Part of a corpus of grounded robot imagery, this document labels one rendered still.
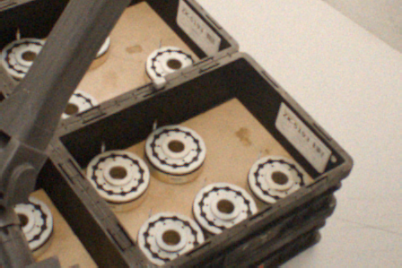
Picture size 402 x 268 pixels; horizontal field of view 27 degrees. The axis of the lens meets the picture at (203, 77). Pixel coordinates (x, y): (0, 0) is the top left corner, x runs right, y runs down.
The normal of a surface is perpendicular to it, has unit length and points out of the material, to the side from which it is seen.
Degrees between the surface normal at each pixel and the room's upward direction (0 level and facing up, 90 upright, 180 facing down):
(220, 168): 0
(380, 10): 0
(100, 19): 75
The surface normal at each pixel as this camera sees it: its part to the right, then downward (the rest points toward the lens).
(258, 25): 0.14, -0.69
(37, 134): 0.71, 0.38
